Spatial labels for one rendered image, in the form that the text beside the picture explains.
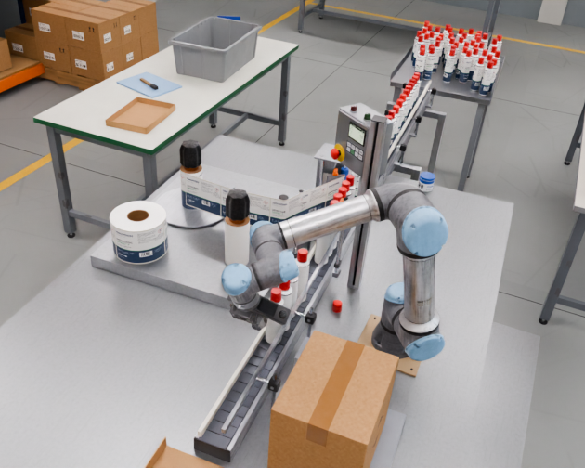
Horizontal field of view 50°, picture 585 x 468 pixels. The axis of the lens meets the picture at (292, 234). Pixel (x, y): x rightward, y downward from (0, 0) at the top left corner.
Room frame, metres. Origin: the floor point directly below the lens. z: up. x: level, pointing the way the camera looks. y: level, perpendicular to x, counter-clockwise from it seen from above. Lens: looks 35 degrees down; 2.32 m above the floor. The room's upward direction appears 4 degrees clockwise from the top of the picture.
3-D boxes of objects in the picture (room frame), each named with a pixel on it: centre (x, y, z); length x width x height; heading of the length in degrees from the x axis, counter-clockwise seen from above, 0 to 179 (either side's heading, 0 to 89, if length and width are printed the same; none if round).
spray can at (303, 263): (1.67, -0.04, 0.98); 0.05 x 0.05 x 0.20
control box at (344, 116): (1.91, -0.21, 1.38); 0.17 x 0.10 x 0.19; 36
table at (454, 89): (4.03, -0.94, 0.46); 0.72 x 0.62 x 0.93; 161
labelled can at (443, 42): (4.14, -0.99, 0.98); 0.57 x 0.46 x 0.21; 71
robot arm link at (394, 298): (1.52, -0.37, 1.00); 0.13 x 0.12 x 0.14; 17
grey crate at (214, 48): (4.04, 0.58, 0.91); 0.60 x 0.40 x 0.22; 162
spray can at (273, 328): (1.46, 0.04, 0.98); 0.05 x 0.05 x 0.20
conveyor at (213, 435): (1.83, -0.09, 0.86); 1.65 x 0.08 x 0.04; 161
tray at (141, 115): (3.17, 0.87, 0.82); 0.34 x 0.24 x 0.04; 165
